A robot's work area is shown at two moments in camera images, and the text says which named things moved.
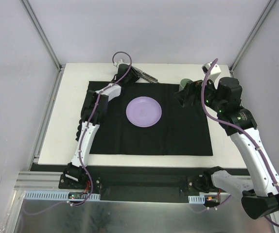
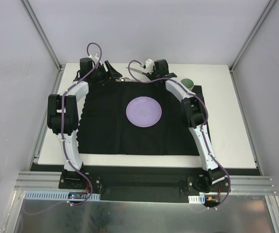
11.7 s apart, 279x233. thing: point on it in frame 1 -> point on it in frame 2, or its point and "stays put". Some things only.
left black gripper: [134, 73] -> [106, 73]
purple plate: [144, 111] stays put
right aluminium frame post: [252, 34] stays put
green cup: [183, 83] stays put
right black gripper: [189, 92] -> [152, 74]
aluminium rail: [26, 179] stays put
